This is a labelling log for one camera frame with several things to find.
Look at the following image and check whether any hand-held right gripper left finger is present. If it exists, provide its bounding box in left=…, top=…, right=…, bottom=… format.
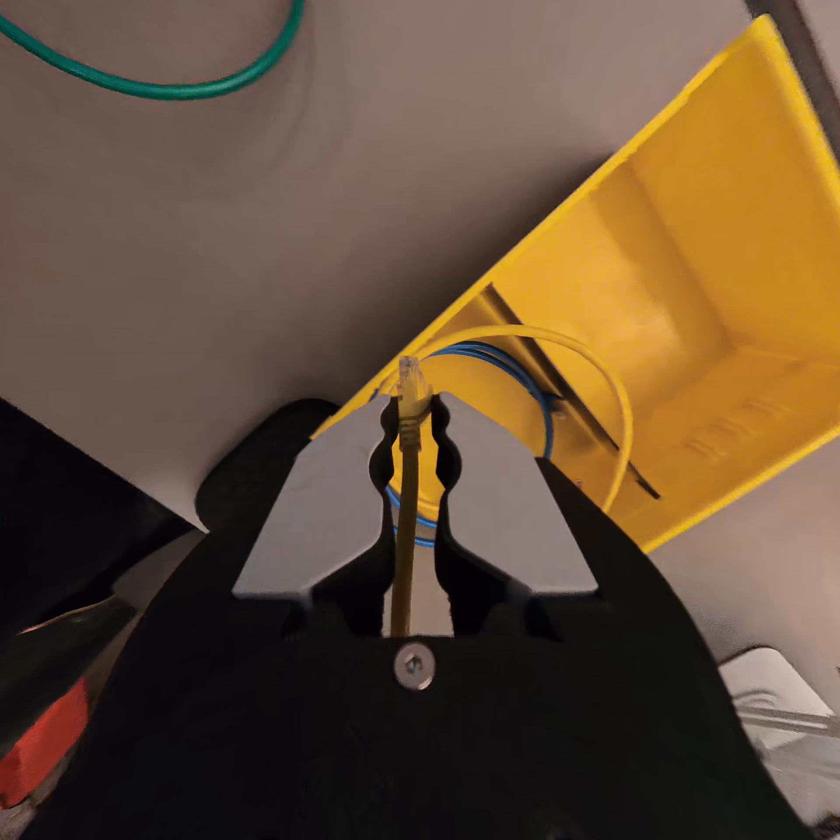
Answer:
left=233, top=395, right=400, bottom=636

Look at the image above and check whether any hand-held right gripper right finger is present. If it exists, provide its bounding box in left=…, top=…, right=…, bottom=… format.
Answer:
left=430, top=392, right=599, bottom=636

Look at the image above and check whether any blue ethernet cable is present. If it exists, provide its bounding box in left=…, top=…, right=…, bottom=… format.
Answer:
left=371, top=341, right=555, bottom=549

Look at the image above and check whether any yellow ethernet cable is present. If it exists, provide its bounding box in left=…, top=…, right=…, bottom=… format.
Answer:
left=379, top=325, right=635, bottom=639

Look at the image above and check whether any yellow plastic bin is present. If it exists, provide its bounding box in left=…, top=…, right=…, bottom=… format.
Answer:
left=308, top=13, right=840, bottom=555

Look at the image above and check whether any green ethernet cable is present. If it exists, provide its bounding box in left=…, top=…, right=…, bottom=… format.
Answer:
left=0, top=0, right=308, bottom=101

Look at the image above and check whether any dark cloth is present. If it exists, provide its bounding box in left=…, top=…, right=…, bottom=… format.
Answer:
left=0, top=397, right=198, bottom=756

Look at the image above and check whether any red cloth item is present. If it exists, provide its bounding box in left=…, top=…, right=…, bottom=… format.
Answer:
left=0, top=676, right=91, bottom=809

